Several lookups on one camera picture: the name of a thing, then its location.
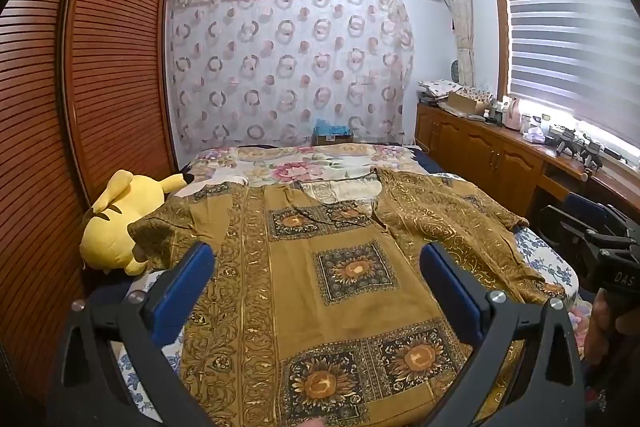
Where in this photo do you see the tied beige window curtain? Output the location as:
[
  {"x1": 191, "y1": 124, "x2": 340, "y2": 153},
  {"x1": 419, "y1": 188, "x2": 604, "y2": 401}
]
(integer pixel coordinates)
[{"x1": 449, "y1": 0, "x2": 475, "y2": 87}]

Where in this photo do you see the cardboard box on cabinet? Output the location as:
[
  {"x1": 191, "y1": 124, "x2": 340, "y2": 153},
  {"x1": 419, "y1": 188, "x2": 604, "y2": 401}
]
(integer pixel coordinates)
[{"x1": 446, "y1": 90, "x2": 492, "y2": 115}]

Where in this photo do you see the mustard patterned garment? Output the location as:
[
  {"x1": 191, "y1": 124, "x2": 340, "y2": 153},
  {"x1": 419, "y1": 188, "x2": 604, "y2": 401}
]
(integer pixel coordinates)
[{"x1": 127, "y1": 166, "x2": 569, "y2": 427}]

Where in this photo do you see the pink kettle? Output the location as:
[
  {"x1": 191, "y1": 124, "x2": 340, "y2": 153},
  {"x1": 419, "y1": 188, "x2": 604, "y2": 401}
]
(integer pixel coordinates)
[{"x1": 503, "y1": 98, "x2": 522, "y2": 131}]

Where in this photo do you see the right hand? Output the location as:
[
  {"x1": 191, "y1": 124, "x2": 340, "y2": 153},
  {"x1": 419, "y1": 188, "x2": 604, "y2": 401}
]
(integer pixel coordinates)
[{"x1": 584, "y1": 288, "x2": 627, "y2": 365}]

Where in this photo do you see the yellow Pikachu plush toy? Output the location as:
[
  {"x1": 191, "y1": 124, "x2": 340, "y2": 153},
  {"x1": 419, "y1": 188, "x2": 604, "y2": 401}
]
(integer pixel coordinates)
[{"x1": 79, "y1": 169, "x2": 194, "y2": 277}]

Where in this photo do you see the wooden louvered wardrobe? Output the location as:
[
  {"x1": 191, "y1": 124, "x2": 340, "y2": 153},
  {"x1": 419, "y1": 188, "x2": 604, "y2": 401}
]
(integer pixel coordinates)
[{"x1": 1, "y1": 0, "x2": 177, "y2": 407}]

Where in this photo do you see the wooden sideboard cabinet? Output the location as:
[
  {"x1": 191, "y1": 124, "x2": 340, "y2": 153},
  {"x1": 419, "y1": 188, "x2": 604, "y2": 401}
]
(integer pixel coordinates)
[{"x1": 414, "y1": 103, "x2": 639, "y2": 228}]

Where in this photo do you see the box with blue item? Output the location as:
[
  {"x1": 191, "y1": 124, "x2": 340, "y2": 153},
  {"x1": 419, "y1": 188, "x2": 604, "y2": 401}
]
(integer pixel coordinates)
[{"x1": 311, "y1": 119, "x2": 354, "y2": 146}]

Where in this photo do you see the zebra window blind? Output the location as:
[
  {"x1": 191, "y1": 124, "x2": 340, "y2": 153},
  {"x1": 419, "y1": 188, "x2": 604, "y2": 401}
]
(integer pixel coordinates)
[{"x1": 506, "y1": 0, "x2": 640, "y2": 145}]

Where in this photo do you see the pink floral quilt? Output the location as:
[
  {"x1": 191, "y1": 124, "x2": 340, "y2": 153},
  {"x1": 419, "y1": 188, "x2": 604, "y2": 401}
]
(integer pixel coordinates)
[{"x1": 186, "y1": 143, "x2": 426, "y2": 186}]

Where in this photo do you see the circle patterned sheer curtain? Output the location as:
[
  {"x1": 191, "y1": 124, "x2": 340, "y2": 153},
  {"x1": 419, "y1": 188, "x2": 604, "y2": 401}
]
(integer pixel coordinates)
[{"x1": 166, "y1": 0, "x2": 414, "y2": 155}]

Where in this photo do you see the blue floral bedsheet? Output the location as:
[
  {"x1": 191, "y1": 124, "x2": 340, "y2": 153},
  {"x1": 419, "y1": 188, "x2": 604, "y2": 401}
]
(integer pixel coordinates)
[{"x1": 117, "y1": 171, "x2": 582, "y2": 423}]

